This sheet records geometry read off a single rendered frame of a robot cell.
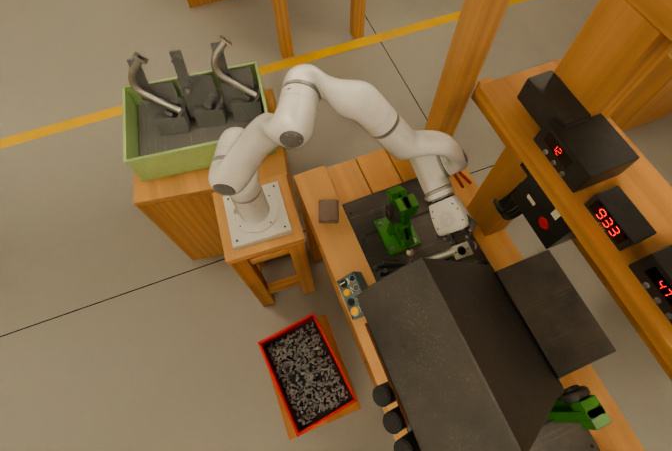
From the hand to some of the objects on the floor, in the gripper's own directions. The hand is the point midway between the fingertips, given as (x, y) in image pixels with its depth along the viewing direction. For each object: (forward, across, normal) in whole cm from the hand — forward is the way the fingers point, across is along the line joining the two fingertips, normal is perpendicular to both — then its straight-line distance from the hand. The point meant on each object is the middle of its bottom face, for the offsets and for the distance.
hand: (463, 246), depth 119 cm
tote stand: (-59, +151, -56) cm, 172 cm away
